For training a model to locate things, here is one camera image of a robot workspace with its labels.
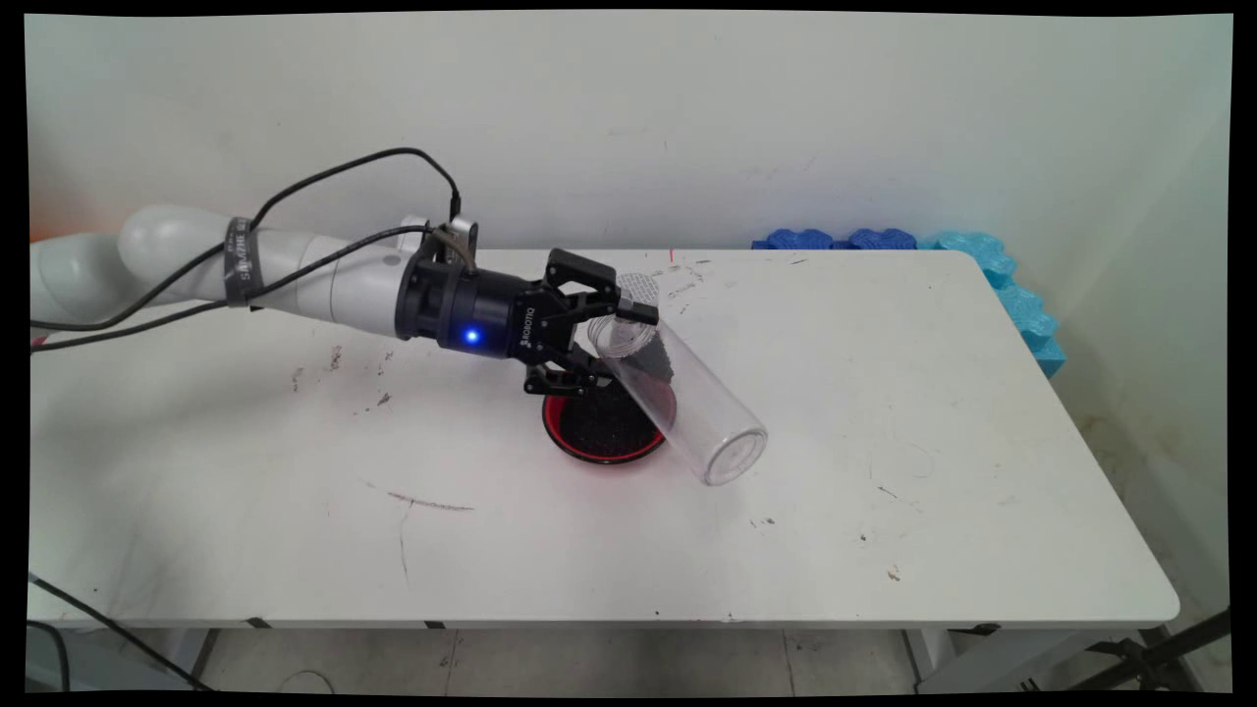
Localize black camera cable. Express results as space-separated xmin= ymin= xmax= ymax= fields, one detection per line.
xmin=29 ymin=147 xmax=463 ymax=330

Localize tall clear plastic jar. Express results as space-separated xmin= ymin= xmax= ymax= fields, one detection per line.
xmin=587 ymin=312 xmax=770 ymax=488

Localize black tripod stand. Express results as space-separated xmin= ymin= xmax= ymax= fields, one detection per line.
xmin=1066 ymin=607 xmax=1231 ymax=693

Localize light blue foam mat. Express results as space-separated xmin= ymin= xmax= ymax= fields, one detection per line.
xmin=918 ymin=230 xmax=1067 ymax=380

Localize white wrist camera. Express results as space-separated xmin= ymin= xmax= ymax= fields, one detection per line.
xmin=432 ymin=218 xmax=482 ymax=271

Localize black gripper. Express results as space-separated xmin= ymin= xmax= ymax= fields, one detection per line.
xmin=396 ymin=247 xmax=661 ymax=400

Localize spice jar with white lid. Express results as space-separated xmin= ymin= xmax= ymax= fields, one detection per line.
xmin=617 ymin=273 xmax=662 ymax=320

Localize red bowl with black seeds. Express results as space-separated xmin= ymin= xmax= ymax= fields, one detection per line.
xmin=542 ymin=388 xmax=669 ymax=465

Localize grey metal table leg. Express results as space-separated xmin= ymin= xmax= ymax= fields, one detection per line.
xmin=187 ymin=628 xmax=222 ymax=688
xmin=903 ymin=628 xmax=958 ymax=691

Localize black hanging cable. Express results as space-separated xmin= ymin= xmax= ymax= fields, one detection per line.
xmin=27 ymin=572 xmax=212 ymax=691

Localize dark velcro cable strap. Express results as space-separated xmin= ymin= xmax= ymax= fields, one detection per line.
xmin=224 ymin=216 xmax=266 ymax=308

